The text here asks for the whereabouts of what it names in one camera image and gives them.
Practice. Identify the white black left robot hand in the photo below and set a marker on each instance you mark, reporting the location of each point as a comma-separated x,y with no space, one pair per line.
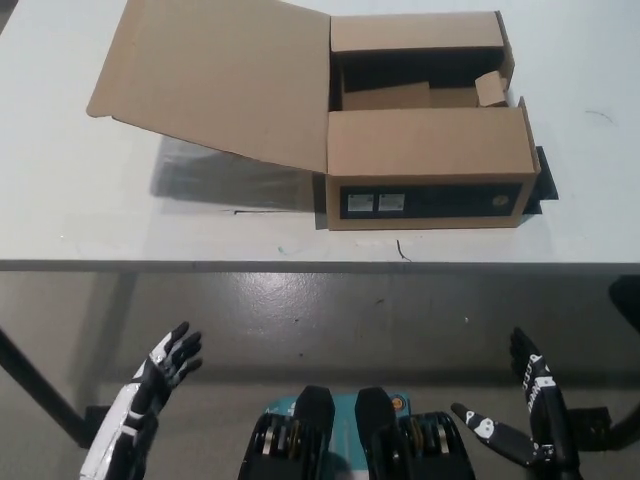
145,385

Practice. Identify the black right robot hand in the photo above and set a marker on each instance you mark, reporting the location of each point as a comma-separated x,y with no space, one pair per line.
547,400

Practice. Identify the brown cardboard storage box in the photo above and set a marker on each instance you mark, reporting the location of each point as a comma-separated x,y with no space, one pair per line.
420,142

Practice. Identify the black teal robot body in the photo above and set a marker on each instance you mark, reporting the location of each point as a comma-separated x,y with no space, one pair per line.
372,440

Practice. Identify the black table foot plate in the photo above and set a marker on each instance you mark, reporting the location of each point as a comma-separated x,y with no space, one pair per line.
590,425
96,425

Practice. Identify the black slanted table leg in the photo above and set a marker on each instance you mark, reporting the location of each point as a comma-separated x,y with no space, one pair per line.
40,380

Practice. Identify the black bulky blurry object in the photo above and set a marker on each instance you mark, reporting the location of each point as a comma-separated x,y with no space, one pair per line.
627,305

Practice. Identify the small folded cardboard insert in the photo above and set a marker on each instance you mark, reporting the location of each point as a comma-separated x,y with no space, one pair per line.
492,90

